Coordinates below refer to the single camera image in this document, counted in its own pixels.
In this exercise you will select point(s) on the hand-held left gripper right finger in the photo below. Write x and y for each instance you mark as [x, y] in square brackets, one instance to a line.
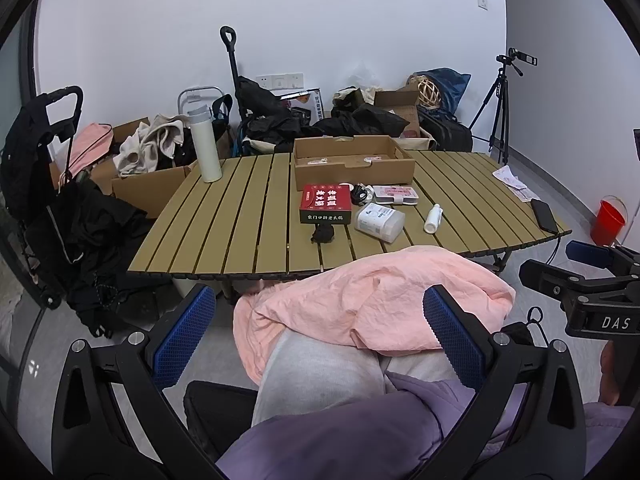
[454, 340]

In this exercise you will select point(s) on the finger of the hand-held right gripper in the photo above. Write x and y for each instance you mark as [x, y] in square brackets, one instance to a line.
[587, 255]
[550, 276]

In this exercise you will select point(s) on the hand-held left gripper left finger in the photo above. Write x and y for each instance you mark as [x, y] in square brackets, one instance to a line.
[184, 332]

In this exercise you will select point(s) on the small white bottle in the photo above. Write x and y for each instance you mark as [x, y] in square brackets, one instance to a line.
[432, 220]

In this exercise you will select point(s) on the white plastic swab container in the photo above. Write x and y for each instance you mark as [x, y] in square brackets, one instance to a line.
[377, 221]

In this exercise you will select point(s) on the small black pouch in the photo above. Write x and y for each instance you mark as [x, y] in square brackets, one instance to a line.
[322, 235]

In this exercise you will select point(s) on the red printed box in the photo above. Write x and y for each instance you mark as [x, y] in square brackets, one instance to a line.
[325, 201]

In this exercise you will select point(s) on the shallow cardboard tray box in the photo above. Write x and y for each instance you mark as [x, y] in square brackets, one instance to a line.
[350, 176]

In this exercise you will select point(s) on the person's right forearm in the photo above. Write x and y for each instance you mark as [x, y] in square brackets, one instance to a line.
[611, 410]

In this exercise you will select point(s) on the red plastic bucket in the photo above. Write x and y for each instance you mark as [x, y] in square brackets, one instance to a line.
[606, 225]

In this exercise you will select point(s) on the black smartphone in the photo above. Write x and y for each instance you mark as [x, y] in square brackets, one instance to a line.
[544, 216]

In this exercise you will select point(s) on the black fabric seat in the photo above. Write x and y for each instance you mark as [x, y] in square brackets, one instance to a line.
[220, 410]

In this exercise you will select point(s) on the pink blanket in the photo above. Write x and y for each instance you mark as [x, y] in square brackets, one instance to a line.
[375, 300]

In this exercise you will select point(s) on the purple jacket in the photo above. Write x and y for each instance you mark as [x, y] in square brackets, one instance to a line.
[360, 432]

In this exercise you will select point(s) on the person's grey trouser leg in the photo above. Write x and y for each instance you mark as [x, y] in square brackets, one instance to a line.
[320, 375]

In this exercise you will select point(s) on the large cardboard box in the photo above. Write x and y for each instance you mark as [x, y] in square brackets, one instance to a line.
[145, 191]

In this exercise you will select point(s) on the black suitcase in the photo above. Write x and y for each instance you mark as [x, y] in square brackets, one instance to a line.
[450, 133]

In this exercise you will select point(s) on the white thermos bottle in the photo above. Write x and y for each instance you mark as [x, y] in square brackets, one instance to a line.
[207, 150]

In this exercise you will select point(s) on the beige clothes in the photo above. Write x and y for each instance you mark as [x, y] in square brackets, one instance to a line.
[145, 146]

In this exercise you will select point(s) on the black tripod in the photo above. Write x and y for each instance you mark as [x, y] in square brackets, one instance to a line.
[500, 80]

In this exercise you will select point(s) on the cream fabric bag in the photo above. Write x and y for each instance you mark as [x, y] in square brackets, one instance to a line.
[265, 147]

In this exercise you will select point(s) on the pink garment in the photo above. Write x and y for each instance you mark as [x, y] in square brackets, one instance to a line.
[92, 145]

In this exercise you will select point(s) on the blue bag with woven basket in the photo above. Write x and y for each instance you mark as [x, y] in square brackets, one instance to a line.
[454, 85]

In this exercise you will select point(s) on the woven rattan ball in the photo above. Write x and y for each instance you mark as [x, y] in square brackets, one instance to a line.
[427, 91]

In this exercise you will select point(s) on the black tote bag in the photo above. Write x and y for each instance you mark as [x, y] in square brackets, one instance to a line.
[222, 107]

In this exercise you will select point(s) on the open cardboard box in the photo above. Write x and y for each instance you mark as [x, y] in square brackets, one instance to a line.
[400, 102]

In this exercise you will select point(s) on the black hand trolley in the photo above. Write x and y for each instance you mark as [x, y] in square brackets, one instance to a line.
[30, 160]

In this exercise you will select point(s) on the black clothing pile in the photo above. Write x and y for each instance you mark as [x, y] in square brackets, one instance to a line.
[370, 120]

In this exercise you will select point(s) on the white metal rack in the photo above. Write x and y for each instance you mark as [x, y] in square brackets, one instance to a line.
[200, 90]

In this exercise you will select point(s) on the black folding wagon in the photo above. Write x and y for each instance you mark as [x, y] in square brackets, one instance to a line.
[255, 97]

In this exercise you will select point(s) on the printed product box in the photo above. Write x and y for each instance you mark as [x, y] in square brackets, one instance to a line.
[310, 102]

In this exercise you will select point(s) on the beige canvas bag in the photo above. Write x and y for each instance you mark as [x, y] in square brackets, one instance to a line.
[352, 95]

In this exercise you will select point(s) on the black camera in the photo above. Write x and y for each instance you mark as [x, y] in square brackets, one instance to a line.
[522, 58]

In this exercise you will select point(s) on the white wall socket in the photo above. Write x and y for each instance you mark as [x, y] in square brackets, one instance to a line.
[280, 80]
[296, 79]
[263, 80]

